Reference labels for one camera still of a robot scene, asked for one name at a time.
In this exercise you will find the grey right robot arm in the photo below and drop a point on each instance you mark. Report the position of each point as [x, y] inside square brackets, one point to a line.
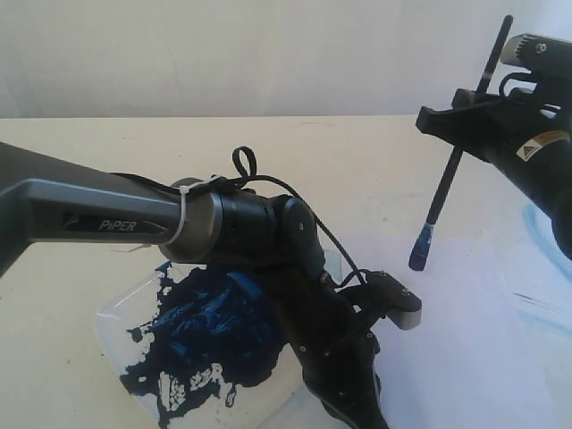
[564, 223]

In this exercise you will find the white sheet of paper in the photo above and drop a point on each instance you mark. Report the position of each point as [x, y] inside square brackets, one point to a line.
[493, 349]

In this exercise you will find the black paintbrush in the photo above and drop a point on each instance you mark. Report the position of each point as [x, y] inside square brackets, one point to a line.
[420, 250]

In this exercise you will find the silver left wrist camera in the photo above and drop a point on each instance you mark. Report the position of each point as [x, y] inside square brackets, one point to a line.
[393, 300]

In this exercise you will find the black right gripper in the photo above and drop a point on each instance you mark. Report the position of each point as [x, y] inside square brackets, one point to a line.
[454, 126]

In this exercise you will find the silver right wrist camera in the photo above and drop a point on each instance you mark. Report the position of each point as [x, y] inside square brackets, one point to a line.
[539, 54]

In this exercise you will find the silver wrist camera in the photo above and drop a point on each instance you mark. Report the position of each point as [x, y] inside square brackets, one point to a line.
[539, 54]
[393, 300]

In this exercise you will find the white plate with blue paint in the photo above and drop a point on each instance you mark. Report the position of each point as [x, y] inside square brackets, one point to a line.
[200, 347]

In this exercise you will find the white zip tie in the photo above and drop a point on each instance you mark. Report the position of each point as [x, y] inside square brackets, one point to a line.
[185, 190]

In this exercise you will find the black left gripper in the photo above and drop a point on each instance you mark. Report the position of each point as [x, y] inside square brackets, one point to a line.
[337, 363]

